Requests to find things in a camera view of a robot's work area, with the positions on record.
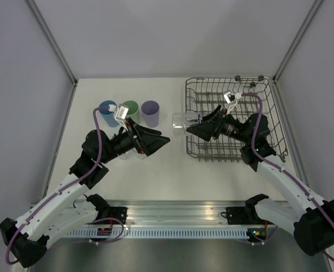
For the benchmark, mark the white slotted cable duct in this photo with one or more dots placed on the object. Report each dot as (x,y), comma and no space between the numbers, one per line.
(161,233)

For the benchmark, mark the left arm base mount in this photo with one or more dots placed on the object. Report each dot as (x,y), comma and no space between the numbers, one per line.
(119,213)

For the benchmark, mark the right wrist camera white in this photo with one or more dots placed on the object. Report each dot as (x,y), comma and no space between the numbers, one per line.
(231,100)

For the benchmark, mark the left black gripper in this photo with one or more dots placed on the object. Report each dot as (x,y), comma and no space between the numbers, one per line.
(147,145)

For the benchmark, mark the aluminium mounting rail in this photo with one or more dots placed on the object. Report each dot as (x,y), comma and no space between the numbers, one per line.
(176,213)

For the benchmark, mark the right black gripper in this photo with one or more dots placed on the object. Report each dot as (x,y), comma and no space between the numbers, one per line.
(212,128)

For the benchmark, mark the grey wire dish rack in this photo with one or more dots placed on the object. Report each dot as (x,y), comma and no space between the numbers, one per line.
(204,94)

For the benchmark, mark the right aluminium frame post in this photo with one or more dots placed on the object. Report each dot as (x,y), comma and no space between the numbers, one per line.
(307,22)

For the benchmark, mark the purple plastic cup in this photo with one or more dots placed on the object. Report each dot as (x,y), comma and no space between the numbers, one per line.
(150,110)

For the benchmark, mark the left aluminium frame post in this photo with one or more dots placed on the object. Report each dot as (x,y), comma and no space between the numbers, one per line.
(42,24)

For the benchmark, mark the blue plastic cup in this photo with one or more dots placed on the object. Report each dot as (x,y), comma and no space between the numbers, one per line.
(106,110)

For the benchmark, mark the clear glass cup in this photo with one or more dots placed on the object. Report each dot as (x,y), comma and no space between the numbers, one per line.
(141,156)
(182,121)
(124,156)

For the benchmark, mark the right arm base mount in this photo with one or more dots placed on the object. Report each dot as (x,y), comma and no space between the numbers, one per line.
(238,215)

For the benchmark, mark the green plastic cup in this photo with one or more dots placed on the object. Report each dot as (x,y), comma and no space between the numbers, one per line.
(133,111)

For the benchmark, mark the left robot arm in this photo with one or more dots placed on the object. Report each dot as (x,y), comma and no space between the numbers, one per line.
(29,236)

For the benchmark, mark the aluminium frame post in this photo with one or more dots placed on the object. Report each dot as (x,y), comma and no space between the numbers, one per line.
(42,24)
(307,22)

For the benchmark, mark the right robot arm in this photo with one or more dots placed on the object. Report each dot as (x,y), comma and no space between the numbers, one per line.
(310,218)

